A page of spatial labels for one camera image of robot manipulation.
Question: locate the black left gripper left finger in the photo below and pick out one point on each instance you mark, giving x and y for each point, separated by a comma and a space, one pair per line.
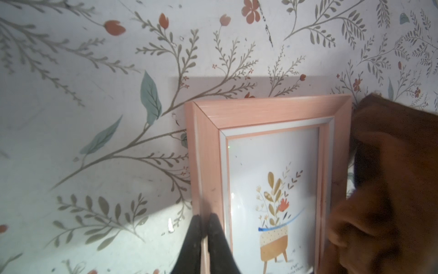
189, 259

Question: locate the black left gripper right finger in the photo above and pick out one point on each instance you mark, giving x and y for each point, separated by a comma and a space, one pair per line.
221, 258

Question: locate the pink picture frame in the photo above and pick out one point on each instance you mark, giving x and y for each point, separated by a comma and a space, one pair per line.
271, 169

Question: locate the brown cloth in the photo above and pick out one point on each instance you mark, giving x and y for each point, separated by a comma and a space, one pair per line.
389, 225

